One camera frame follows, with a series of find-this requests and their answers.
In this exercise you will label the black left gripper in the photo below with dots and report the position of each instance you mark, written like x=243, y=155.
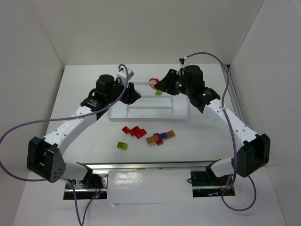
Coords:
x=128, y=93

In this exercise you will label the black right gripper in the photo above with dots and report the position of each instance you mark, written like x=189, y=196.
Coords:
x=170, y=81

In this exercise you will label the lime green square lego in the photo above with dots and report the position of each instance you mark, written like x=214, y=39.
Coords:
x=158, y=93

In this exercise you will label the red rounded lego brick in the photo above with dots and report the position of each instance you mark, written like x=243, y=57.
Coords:
x=152, y=82

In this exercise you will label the red lego cluster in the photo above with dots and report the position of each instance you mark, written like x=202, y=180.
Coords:
x=137, y=132

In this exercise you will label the orange lego plate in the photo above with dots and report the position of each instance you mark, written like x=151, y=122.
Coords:
x=152, y=139
x=170, y=134

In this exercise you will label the lime green sloped lego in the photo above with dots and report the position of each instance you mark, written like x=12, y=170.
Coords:
x=122, y=146

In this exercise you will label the small red sloped lego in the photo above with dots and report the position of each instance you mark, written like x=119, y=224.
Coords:
x=159, y=142

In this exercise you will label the red curved lego brick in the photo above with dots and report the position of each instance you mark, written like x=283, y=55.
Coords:
x=125, y=130

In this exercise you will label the purple lego plate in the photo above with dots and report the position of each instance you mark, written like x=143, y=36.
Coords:
x=162, y=136

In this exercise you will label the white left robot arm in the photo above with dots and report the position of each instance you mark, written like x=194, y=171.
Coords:
x=45, y=155

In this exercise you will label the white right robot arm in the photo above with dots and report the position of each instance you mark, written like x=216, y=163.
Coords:
x=252, y=149

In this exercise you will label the white compartment tray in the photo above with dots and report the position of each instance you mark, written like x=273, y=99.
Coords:
x=151, y=107

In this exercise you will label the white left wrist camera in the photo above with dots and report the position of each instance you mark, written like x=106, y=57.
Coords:
x=123, y=75

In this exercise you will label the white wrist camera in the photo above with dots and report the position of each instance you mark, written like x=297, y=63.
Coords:
x=184, y=62
x=123, y=75

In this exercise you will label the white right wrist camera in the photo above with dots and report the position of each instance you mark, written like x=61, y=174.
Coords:
x=184, y=62

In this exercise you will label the aluminium side rail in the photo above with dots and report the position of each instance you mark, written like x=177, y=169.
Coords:
x=232, y=93

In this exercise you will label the aluminium front rail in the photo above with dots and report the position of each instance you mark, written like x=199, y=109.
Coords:
x=148, y=165

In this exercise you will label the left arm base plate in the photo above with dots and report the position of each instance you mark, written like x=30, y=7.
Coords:
x=96, y=187

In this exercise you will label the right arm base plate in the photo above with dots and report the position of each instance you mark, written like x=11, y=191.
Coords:
x=202, y=186

